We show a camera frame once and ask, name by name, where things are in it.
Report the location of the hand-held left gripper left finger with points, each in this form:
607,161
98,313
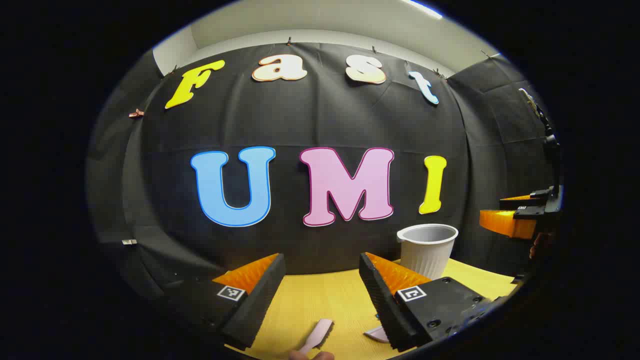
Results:
260,300

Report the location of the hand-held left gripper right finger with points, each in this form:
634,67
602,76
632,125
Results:
382,300

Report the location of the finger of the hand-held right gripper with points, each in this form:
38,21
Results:
520,203
505,222

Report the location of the pink dustpan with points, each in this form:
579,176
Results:
377,334

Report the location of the white ribbed garbage bin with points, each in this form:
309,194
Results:
427,252

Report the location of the yellow wooden desktop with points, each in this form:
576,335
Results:
325,300

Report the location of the copper cloth clip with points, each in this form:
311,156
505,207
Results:
136,113

